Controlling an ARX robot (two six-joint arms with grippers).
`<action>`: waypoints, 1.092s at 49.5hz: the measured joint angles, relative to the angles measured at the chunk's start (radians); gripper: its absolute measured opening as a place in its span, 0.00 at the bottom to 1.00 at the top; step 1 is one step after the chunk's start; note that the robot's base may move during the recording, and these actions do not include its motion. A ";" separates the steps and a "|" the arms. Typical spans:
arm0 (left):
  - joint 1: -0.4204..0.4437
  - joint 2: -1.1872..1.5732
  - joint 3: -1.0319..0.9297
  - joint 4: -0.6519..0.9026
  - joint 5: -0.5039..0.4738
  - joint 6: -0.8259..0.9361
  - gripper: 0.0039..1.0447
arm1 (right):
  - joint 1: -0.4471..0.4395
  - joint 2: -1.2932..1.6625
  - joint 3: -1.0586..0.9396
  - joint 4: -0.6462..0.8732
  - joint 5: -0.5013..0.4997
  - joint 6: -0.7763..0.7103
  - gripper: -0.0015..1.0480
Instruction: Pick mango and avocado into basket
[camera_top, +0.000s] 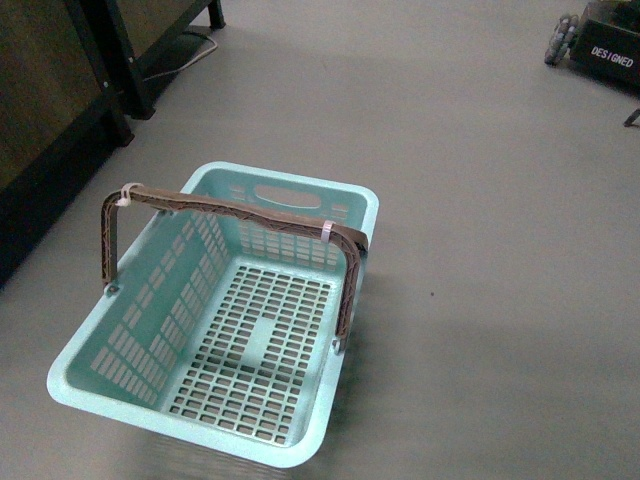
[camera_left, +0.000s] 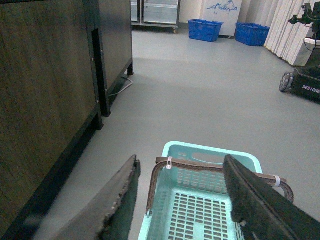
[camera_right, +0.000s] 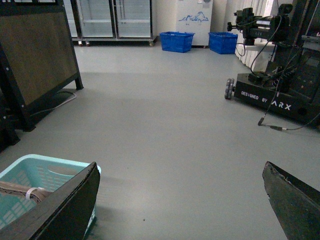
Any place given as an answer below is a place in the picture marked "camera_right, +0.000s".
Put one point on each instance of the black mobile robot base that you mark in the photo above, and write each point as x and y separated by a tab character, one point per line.
290	85

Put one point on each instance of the glass door refrigerator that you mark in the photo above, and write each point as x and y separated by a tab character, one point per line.
111	20

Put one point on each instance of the blue crate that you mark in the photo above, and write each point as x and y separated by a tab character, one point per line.
222	42
179	42

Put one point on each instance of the light blue plastic basket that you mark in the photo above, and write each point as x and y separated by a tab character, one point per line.
35	171

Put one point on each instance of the blue crate right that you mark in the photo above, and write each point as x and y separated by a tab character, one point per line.
222	42

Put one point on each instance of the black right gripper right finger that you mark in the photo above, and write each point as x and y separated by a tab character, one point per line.
295	203

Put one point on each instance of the white zip tie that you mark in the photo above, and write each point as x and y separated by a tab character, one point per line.
29	192

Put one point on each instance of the white chest freezer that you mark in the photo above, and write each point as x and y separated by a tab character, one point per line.
194	16

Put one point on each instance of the blue crate left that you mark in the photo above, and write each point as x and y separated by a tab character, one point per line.
179	42

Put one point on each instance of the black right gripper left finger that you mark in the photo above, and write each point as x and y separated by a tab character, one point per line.
63	215

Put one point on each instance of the wooden black framed stand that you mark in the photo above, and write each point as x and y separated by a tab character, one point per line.
37	55

